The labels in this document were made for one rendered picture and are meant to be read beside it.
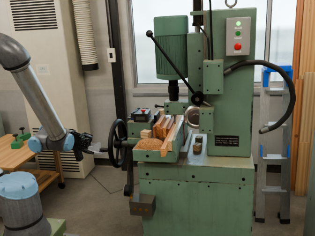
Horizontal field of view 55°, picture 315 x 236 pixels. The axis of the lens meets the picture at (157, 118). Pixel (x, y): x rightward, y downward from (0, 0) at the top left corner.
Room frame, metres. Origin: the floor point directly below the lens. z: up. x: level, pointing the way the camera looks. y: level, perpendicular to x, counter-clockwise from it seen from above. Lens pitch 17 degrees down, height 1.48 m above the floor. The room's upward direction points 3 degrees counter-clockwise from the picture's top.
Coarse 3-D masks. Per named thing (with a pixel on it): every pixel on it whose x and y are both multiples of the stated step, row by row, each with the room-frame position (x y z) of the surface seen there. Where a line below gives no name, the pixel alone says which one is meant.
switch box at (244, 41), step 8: (232, 24) 1.36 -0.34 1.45; (240, 24) 1.35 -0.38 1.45; (248, 24) 1.35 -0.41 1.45; (232, 32) 1.36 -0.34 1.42; (248, 32) 1.35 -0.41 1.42; (232, 40) 1.36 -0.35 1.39; (240, 40) 1.35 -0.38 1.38; (248, 40) 1.35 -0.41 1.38; (232, 48) 1.36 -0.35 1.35; (248, 48) 1.35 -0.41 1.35
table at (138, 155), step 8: (184, 128) 1.64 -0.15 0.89; (152, 136) 1.52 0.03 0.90; (136, 144) 1.42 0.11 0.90; (136, 152) 1.35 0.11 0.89; (144, 152) 1.34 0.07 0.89; (152, 152) 1.34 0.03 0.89; (160, 152) 1.33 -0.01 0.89; (168, 152) 1.32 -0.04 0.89; (176, 152) 1.34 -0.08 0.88; (136, 160) 1.35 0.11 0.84; (144, 160) 1.35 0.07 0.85; (152, 160) 1.34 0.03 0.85; (160, 160) 1.33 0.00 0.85; (168, 160) 1.32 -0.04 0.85
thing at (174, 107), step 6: (168, 102) 1.57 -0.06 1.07; (174, 102) 1.56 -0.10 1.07; (180, 102) 1.56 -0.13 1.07; (186, 102) 1.55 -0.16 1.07; (168, 108) 1.57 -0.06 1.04; (174, 108) 1.56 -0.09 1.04; (180, 108) 1.55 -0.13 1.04; (186, 108) 1.55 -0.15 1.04; (168, 114) 1.57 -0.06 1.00; (174, 114) 1.56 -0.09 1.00; (180, 114) 1.55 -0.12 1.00
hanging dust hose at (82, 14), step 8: (72, 0) 2.91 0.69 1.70; (80, 0) 2.86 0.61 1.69; (88, 0) 2.92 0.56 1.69; (80, 8) 2.86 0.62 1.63; (88, 8) 2.90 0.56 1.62; (80, 16) 2.86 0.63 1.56; (88, 16) 2.89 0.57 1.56; (80, 24) 2.86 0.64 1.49; (88, 24) 2.88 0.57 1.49; (80, 32) 2.86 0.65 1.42; (88, 32) 2.87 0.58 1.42; (80, 40) 2.87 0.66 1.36; (88, 40) 2.86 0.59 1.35; (80, 48) 2.90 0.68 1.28; (88, 48) 2.85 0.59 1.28; (88, 56) 2.85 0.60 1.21; (96, 56) 2.91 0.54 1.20; (88, 64) 2.85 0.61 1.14; (96, 64) 2.88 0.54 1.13
